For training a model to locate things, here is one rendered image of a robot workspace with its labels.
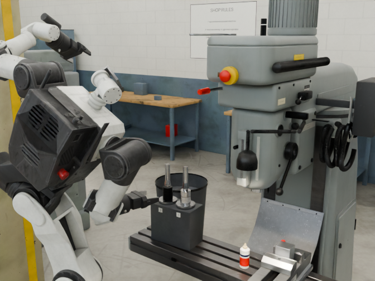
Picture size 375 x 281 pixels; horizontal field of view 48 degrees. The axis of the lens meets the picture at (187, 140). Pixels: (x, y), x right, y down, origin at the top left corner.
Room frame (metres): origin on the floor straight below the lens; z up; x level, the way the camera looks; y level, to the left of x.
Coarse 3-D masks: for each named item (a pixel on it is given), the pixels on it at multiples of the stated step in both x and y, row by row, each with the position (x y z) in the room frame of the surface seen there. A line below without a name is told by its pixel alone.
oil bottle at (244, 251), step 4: (244, 244) 1.60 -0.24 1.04; (244, 248) 1.59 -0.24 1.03; (248, 248) 1.61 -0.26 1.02; (240, 252) 1.60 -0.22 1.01; (244, 252) 1.58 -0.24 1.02; (248, 252) 1.59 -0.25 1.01; (240, 256) 1.60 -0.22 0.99; (244, 256) 1.58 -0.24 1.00; (248, 256) 1.59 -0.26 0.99; (240, 260) 1.60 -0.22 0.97; (244, 260) 1.58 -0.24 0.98; (248, 260) 1.59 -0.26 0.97; (240, 264) 1.60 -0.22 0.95; (244, 264) 1.58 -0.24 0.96; (248, 264) 1.59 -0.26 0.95; (244, 268) 1.58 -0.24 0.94
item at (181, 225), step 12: (156, 204) 1.84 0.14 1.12; (168, 204) 1.83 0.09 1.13; (180, 204) 1.80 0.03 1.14; (192, 204) 1.80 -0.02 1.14; (156, 216) 1.83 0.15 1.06; (168, 216) 1.80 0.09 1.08; (180, 216) 1.76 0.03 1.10; (192, 216) 1.75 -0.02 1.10; (156, 228) 1.83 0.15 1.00; (168, 228) 1.80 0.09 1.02; (180, 228) 1.76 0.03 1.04; (192, 228) 1.75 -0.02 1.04; (156, 240) 1.84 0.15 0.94; (168, 240) 1.80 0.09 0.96; (180, 240) 1.76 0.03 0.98; (192, 240) 1.75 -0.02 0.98
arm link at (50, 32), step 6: (42, 18) 1.85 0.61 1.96; (48, 18) 1.86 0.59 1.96; (36, 24) 1.86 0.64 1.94; (42, 24) 1.85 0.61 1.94; (48, 24) 1.84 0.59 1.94; (54, 24) 1.89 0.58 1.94; (36, 30) 1.84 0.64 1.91; (42, 30) 1.82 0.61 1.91; (48, 30) 1.81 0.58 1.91; (54, 30) 1.83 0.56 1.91; (36, 36) 1.86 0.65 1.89; (42, 36) 1.83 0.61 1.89; (48, 36) 1.81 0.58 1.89; (54, 36) 1.84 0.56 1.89; (60, 36) 1.89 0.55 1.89; (48, 42) 1.89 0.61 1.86; (54, 42) 1.88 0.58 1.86; (60, 42) 1.89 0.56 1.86; (54, 48) 1.90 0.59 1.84
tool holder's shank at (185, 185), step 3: (183, 168) 1.81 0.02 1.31; (186, 168) 1.81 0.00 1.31; (183, 171) 1.81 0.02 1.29; (186, 171) 1.81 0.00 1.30; (183, 174) 1.81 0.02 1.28; (186, 174) 1.81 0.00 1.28; (183, 177) 1.81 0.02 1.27; (186, 177) 1.81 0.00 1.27; (183, 180) 1.81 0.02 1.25; (186, 180) 1.81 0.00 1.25; (183, 183) 1.81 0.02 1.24; (186, 183) 1.81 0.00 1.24; (183, 186) 1.81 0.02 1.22; (186, 186) 1.80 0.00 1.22; (183, 189) 1.81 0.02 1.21; (186, 189) 1.81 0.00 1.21
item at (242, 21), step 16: (192, 16) 7.04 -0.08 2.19; (208, 16) 6.85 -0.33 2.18; (224, 16) 6.67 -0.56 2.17; (240, 16) 6.50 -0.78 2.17; (256, 16) 6.34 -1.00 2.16; (192, 32) 7.04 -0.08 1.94; (208, 32) 6.84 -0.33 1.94; (224, 32) 6.66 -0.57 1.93; (240, 32) 6.49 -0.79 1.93; (192, 48) 7.04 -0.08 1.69
